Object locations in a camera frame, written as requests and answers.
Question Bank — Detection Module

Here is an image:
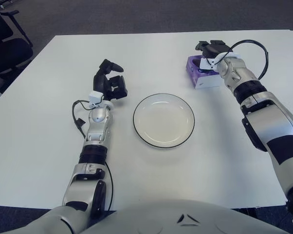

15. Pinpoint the thin black left elbow cable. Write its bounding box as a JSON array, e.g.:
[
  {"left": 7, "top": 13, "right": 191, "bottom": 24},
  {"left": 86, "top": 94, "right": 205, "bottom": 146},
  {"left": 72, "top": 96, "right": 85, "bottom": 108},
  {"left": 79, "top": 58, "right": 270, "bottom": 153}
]
[{"left": 104, "top": 163, "right": 114, "bottom": 212}]

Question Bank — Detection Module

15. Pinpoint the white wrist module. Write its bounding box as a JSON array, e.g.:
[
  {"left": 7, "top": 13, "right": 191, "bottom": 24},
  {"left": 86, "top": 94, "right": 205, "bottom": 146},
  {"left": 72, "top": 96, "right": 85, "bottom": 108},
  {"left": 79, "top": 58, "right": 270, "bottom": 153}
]
[
  {"left": 199, "top": 55, "right": 221, "bottom": 71},
  {"left": 88, "top": 90, "right": 103, "bottom": 108}
]

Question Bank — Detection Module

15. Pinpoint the purple tissue paper pack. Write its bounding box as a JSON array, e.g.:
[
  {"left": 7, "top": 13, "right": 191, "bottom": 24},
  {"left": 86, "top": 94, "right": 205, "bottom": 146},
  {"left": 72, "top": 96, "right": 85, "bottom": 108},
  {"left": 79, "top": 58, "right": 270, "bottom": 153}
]
[{"left": 185, "top": 55, "right": 221, "bottom": 90}]

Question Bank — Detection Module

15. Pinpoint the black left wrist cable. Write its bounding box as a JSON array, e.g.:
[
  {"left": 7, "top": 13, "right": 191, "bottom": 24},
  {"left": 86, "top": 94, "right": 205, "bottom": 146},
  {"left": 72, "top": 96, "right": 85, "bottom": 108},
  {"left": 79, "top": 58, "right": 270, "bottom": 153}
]
[{"left": 72, "top": 100, "right": 101, "bottom": 139}]

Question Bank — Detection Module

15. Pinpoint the black office chair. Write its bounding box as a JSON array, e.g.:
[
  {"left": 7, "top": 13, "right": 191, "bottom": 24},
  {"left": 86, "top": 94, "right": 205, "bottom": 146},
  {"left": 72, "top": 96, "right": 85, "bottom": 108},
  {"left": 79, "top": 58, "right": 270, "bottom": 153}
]
[{"left": 0, "top": 0, "right": 34, "bottom": 85}]

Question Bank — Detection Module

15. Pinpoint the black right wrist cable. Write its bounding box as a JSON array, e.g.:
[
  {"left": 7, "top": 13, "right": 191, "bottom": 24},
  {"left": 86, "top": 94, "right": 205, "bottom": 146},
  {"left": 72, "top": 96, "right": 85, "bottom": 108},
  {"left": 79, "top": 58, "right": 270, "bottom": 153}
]
[{"left": 228, "top": 39, "right": 269, "bottom": 80}]

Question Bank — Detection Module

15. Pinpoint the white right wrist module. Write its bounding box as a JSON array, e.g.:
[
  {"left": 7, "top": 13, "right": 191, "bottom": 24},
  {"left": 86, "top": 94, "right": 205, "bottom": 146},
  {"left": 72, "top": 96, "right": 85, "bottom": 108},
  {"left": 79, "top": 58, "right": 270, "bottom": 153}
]
[{"left": 199, "top": 55, "right": 221, "bottom": 71}]

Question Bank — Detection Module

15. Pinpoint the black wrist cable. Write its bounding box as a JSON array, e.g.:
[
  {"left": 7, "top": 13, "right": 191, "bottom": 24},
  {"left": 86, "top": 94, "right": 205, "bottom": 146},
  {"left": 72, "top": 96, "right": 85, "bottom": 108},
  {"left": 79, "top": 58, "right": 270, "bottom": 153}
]
[
  {"left": 228, "top": 39, "right": 269, "bottom": 80},
  {"left": 72, "top": 100, "right": 101, "bottom": 139}
]

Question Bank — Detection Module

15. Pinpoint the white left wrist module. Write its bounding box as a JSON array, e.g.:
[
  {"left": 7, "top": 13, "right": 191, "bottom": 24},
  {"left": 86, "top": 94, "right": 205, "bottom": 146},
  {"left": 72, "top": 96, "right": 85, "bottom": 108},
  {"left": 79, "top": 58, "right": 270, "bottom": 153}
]
[{"left": 88, "top": 90, "right": 103, "bottom": 108}]

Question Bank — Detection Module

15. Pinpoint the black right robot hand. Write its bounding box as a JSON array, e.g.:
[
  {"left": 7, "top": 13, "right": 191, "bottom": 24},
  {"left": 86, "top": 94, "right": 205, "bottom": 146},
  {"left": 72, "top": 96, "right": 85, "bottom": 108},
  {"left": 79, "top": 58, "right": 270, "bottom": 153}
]
[{"left": 195, "top": 39, "right": 232, "bottom": 59}]

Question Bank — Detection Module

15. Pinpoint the white plate with black rim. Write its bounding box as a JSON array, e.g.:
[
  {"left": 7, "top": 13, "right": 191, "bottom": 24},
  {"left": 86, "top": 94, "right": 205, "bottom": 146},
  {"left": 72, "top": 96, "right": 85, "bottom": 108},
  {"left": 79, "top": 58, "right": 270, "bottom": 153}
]
[{"left": 132, "top": 94, "right": 195, "bottom": 149}]

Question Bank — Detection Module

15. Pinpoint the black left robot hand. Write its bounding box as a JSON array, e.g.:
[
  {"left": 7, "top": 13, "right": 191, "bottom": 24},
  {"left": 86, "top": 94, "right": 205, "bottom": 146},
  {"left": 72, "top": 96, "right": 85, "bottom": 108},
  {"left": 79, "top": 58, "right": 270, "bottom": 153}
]
[{"left": 92, "top": 59, "right": 128, "bottom": 101}]

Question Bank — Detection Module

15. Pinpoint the grey robot torso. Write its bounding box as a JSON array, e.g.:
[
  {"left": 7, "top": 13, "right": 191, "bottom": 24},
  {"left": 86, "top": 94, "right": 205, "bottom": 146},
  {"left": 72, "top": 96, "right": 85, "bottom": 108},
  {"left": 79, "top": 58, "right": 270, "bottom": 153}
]
[{"left": 84, "top": 198, "right": 283, "bottom": 234}]

